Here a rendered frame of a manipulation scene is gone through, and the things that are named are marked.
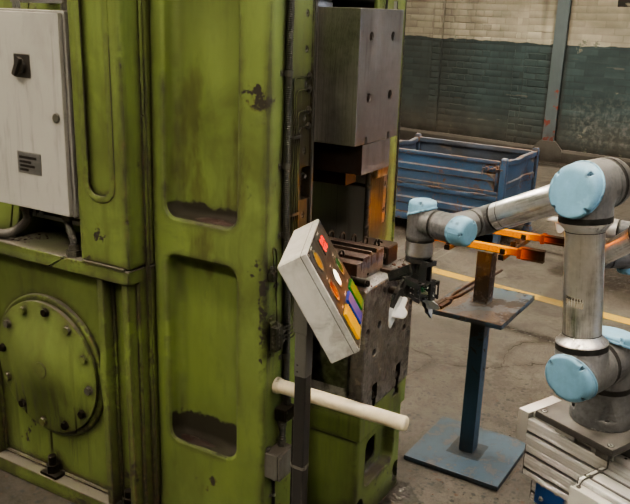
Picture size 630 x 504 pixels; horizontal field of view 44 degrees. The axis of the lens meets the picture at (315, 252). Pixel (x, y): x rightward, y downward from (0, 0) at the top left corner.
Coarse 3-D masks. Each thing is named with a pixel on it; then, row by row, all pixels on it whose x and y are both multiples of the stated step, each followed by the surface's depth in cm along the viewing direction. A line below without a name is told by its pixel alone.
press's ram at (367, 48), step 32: (320, 32) 232; (352, 32) 227; (384, 32) 239; (320, 64) 234; (352, 64) 229; (384, 64) 243; (320, 96) 237; (352, 96) 232; (384, 96) 247; (320, 128) 240; (352, 128) 234; (384, 128) 251
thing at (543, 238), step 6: (498, 234) 310; (504, 234) 309; (510, 234) 308; (516, 234) 307; (528, 234) 304; (534, 234) 304; (540, 234) 304; (546, 234) 303; (534, 240) 303; (540, 240) 301; (546, 240) 302; (552, 240) 301; (558, 240) 299
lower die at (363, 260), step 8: (336, 240) 270; (344, 240) 273; (336, 248) 264; (344, 248) 263; (352, 248) 261; (376, 248) 262; (344, 256) 257; (352, 256) 256; (360, 256) 256; (368, 256) 257; (376, 256) 263; (344, 264) 253; (352, 264) 251; (360, 264) 253; (368, 264) 258; (376, 264) 264; (352, 272) 252; (360, 272) 254; (368, 272) 259
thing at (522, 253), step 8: (480, 248) 290; (488, 248) 288; (496, 248) 287; (504, 248) 285; (512, 248) 284; (520, 248) 283; (528, 248) 281; (520, 256) 282; (528, 256) 282; (536, 256) 280; (544, 256) 279
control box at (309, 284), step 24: (312, 240) 198; (288, 264) 187; (312, 264) 187; (336, 264) 211; (312, 288) 188; (336, 288) 198; (312, 312) 190; (336, 312) 189; (336, 336) 191; (360, 336) 199; (336, 360) 193
